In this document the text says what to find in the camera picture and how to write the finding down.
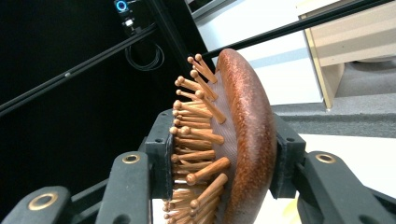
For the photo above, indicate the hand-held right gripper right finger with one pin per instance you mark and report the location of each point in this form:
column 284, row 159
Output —
column 289, row 168

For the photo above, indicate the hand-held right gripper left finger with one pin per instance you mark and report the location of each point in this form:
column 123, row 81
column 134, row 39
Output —
column 158, row 161

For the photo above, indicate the brown wooden hairbrush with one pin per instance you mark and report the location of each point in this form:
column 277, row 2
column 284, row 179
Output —
column 249, row 124

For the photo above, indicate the white cabinet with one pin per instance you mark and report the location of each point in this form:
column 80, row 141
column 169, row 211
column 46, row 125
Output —
column 280, row 77

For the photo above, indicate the light wooden desk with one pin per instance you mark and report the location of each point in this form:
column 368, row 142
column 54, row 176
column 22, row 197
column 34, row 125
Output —
column 358, row 43

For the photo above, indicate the long black frame bar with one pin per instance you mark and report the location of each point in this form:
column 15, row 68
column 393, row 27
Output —
column 68, row 74

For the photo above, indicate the black frame post with brace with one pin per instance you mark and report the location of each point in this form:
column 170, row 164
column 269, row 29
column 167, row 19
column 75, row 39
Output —
column 177, row 28

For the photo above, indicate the black horizontal frame bar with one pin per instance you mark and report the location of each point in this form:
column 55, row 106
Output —
column 299, row 26

